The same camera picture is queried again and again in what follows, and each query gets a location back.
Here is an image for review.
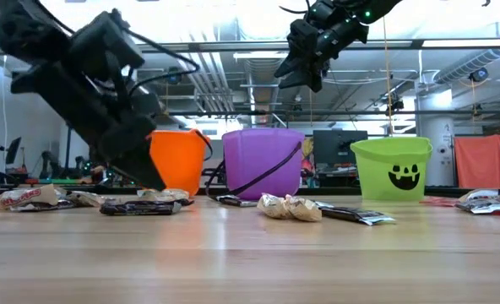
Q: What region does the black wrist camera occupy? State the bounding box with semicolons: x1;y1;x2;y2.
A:
68;8;146;81
307;0;348;25

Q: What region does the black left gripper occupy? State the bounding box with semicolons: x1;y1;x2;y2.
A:
11;54;167;190

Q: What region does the black left wrist camera cable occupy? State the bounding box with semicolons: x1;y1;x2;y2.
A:
121;27;201;97

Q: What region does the black horizontal rail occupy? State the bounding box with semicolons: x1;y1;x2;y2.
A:
165;109;500;118

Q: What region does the small black desk monitor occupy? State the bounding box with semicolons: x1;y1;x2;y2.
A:
5;136;23;166

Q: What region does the black overhead frame bar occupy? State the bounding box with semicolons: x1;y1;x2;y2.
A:
0;38;500;55

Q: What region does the silver white candy wrapper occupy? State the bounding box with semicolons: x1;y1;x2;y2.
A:
63;190;107;208

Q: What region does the orange cloth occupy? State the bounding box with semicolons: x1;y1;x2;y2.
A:
454;134;500;190

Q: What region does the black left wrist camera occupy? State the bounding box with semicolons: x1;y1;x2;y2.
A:
68;8;146;81

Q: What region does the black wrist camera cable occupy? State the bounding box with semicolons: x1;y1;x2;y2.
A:
278;0;313;14
121;27;201;97

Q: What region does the green jack-o-lantern bucket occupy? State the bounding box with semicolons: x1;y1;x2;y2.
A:
350;136;433;203

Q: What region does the red wrapped candy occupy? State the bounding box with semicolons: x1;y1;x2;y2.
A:
418;195;461;209

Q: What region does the white round column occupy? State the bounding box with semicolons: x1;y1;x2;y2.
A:
416;90;457;187

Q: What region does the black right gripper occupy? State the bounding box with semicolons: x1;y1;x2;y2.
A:
274;19;370;93

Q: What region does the white red candy packet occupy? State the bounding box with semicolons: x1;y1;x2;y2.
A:
136;187;191;203

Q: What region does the orange plastic bucket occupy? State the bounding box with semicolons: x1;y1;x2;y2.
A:
148;128;214;198

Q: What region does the white Whoppers candy packet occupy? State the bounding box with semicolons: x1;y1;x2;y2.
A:
0;183;61;211

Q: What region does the black computer monitor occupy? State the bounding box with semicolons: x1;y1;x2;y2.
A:
312;129;369;168

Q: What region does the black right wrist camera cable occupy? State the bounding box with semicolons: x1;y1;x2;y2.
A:
278;0;313;14

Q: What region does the black round ceiling device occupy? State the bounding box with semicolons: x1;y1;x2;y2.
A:
384;99;405;117
166;66;184;86
469;67;490;84

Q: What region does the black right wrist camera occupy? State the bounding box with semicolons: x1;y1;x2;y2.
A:
307;0;348;25

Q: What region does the purple plastic bucket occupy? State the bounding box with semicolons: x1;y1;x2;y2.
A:
204;128;307;202

